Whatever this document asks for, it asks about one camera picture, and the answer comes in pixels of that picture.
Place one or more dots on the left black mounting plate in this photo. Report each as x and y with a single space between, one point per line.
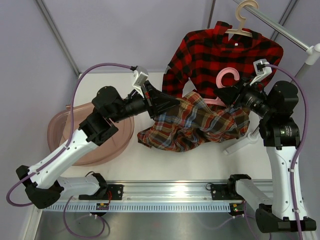
115 191

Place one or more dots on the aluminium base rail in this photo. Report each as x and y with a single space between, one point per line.
168 191

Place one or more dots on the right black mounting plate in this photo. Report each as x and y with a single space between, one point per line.
218 191

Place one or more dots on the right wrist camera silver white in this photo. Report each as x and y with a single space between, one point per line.
261 71

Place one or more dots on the red black plaid shirt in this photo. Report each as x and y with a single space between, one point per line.
202 54

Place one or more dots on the brown multicolour plaid shirt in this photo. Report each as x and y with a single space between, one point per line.
193 123

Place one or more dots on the wrist camera silver white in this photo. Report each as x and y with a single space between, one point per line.
261 71
139 77

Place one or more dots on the silver white clothes rack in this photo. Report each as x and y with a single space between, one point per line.
301 18

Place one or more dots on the beige plastic hanger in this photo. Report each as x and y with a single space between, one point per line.
241 19

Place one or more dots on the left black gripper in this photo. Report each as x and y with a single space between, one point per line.
161 102

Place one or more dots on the pink translucent plastic basket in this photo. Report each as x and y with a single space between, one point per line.
59 129

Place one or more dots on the black mounting plate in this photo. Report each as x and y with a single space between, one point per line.
115 191
218 191

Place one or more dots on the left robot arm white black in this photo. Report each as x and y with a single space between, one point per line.
43 182

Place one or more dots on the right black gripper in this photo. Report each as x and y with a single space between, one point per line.
230 94

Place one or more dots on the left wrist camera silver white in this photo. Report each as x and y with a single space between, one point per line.
139 77

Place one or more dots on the white slotted cable duct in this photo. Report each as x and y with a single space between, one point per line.
141 207

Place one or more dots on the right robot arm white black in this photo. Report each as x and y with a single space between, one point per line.
285 211

